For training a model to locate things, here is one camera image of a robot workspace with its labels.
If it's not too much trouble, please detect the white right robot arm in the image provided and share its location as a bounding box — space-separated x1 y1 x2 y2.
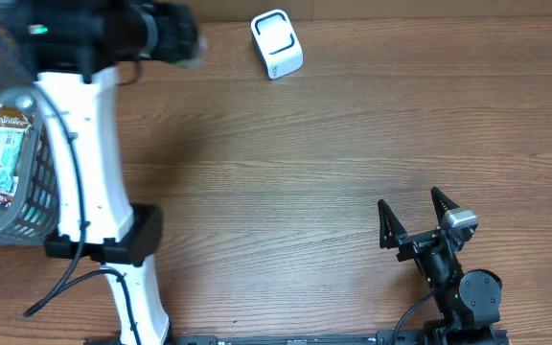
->
376 187 510 345

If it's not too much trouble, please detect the white barcode scanner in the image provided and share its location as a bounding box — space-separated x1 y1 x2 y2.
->
250 9 304 80

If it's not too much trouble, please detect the grey plastic basket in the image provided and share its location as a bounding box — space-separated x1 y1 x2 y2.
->
0 18 58 245

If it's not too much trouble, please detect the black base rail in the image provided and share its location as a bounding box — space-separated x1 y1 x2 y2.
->
83 328 511 345

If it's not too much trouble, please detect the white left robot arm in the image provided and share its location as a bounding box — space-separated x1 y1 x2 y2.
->
14 0 206 344

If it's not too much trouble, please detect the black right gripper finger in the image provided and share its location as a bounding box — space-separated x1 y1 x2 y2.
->
430 187 459 223
378 199 407 249

